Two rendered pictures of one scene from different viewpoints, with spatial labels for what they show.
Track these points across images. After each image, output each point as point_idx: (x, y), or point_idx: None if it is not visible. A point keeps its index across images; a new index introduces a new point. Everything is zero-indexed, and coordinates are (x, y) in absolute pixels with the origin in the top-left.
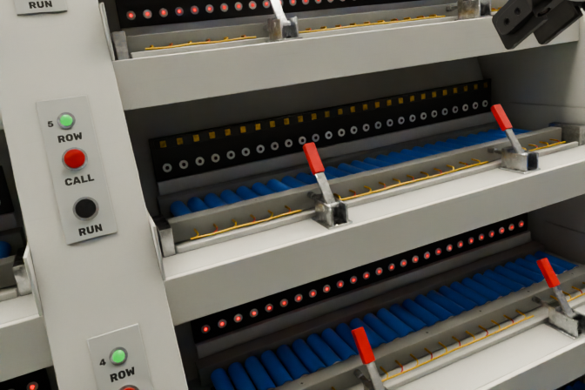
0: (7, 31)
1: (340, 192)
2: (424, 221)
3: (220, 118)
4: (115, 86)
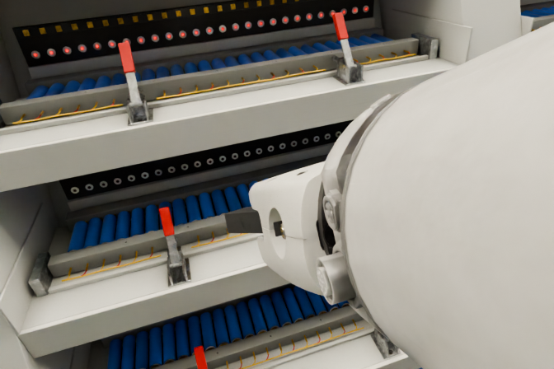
0: None
1: (204, 234)
2: (259, 277)
3: None
4: None
